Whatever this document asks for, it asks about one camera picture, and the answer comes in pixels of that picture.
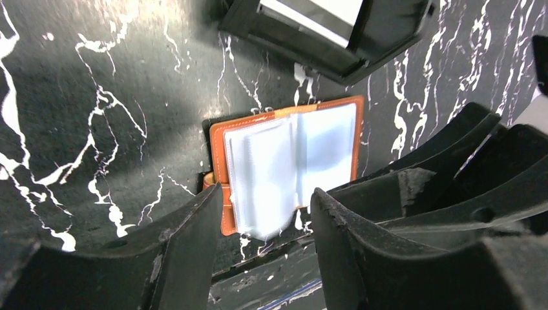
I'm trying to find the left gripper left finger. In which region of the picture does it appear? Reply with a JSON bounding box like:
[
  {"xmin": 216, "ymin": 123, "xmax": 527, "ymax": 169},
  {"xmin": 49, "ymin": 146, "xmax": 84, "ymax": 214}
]
[{"xmin": 1, "ymin": 184, "xmax": 223, "ymax": 309}]

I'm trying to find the brown leather card holder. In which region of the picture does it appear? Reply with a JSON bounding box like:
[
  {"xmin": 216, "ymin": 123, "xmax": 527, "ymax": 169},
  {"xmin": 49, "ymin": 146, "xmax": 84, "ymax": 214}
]
[{"xmin": 204, "ymin": 96, "xmax": 365, "ymax": 240}]

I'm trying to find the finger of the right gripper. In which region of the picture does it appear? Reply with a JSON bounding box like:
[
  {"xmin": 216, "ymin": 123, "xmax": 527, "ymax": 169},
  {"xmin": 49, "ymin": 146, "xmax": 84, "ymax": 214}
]
[
  {"xmin": 380, "ymin": 158, "xmax": 547, "ymax": 250},
  {"xmin": 328, "ymin": 103, "xmax": 501, "ymax": 222}
]

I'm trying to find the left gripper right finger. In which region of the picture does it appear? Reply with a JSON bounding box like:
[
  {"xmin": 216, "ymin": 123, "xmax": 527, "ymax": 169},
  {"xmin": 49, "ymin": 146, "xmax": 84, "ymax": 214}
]
[{"xmin": 311, "ymin": 189, "xmax": 547, "ymax": 309}]

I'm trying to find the black card tray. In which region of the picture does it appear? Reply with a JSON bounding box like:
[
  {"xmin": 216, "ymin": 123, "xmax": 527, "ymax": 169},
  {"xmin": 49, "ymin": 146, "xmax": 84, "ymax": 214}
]
[{"xmin": 219, "ymin": 0, "xmax": 436, "ymax": 85}]

